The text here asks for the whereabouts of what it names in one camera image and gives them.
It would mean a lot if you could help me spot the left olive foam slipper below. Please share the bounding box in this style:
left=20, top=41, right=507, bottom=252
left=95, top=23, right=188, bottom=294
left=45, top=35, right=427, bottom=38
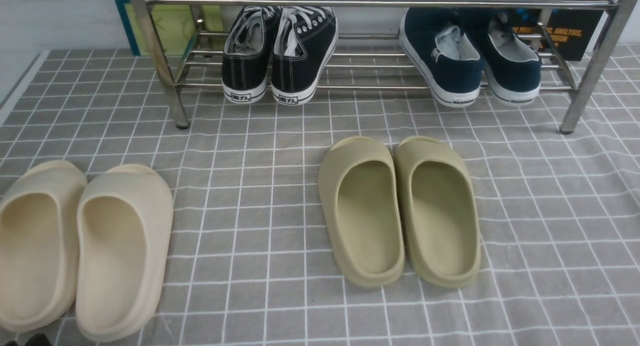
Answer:
left=318, top=136, right=406, bottom=287

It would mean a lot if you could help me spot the navy slip-on shoe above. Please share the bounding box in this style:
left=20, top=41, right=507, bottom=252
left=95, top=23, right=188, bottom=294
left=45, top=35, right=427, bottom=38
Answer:
left=460, top=8, right=542, bottom=107
left=398, top=8, right=485, bottom=107

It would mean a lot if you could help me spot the black canvas sneaker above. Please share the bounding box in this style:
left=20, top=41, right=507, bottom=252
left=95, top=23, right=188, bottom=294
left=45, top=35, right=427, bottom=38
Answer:
left=221, top=6, right=282, bottom=104
left=270, top=6, right=338, bottom=106

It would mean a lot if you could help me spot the left beige foam slipper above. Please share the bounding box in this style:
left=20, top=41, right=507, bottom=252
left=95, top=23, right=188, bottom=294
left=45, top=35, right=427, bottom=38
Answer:
left=0, top=160, right=88, bottom=332

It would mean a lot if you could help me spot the olive foam slipper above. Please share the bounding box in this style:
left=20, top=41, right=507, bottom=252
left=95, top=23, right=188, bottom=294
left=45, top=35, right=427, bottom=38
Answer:
left=393, top=136, right=482, bottom=288
left=318, top=136, right=406, bottom=287

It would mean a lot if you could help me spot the right beige foam slipper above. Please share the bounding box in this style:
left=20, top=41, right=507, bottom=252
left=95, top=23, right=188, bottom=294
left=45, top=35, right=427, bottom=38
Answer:
left=75, top=164, right=174, bottom=343

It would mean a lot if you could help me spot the right olive foam slipper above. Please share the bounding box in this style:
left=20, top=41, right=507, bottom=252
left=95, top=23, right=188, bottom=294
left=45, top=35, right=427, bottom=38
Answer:
left=393, top=136, right=482, bottom=288

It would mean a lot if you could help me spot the silver metal shoe rack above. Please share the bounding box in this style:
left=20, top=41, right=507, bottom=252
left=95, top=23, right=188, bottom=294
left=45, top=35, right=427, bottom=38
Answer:
left=130, top=0, right=639, bottom=135

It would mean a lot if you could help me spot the beige foam slipper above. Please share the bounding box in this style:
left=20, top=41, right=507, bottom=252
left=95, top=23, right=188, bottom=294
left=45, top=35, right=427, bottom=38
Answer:
left=0, top=160, right=88, bottom=332
left=75, top=164, right=174, bottom=343

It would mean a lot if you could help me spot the right black canvas sneaker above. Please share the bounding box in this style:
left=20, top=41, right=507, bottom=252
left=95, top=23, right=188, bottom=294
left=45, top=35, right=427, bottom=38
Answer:
left=270, top=6, right=338, bottom=106

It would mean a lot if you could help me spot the grey checkered cloth mat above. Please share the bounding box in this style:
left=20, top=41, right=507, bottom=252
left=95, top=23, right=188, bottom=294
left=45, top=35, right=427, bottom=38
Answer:
left=1, top=45, right=639, bottom=345

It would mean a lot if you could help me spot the left black canvas sneaker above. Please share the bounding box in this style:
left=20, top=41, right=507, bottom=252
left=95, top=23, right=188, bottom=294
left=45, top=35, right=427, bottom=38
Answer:
left=221, top=6, right=282, bottom=104

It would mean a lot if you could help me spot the black image processing book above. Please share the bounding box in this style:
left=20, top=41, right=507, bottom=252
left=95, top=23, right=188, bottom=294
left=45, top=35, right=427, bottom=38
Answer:
left=506, top=8, right=603, bottom=62

